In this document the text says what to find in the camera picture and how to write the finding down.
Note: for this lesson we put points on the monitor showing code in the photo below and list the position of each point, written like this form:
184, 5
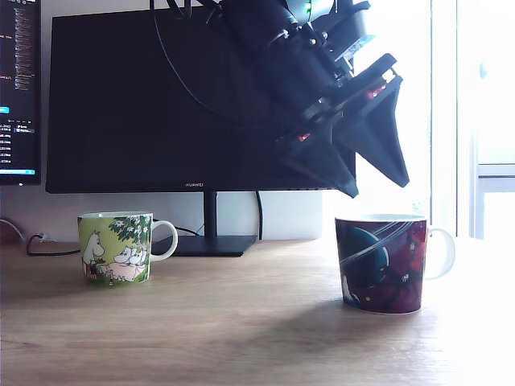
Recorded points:
20, 60

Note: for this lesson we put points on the white window frame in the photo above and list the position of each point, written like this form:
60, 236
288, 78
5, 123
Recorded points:
464, 120

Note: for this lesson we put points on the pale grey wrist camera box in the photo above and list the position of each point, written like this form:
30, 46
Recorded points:
354, 24

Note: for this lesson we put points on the dark red print mug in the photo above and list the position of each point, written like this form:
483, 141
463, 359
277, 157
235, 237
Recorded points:
382, 261

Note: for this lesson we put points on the large black monitor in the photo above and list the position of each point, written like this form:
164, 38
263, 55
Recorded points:
120, 100

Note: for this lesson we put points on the black monitor stand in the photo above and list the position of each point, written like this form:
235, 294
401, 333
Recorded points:
209, 245

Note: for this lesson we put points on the green cartoon print mug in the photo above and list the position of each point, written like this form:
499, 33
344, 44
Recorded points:
112, 249

